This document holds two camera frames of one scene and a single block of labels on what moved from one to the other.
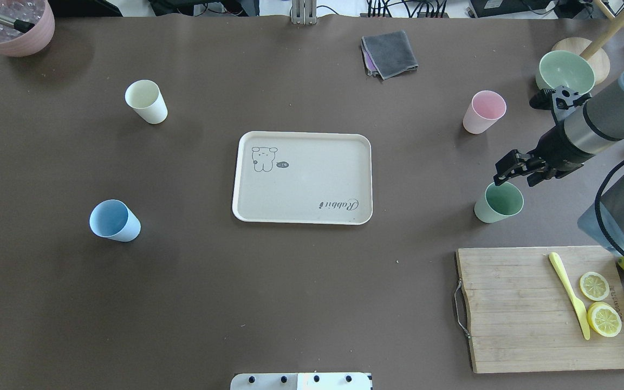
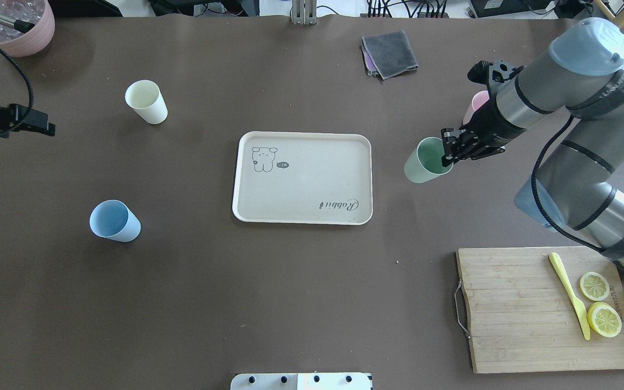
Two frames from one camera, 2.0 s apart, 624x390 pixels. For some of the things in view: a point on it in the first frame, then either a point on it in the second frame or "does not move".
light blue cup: [114, 219] does not move
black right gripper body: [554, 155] → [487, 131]
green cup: [501, 202] → [425, 163]
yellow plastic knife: [576, 301] does not move
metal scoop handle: [21, 26] does not move
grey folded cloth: [388, 54] does not move
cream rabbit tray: [301, 177] does not move
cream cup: [145, 97] does not move
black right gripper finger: [514, 163] → [450, 139]
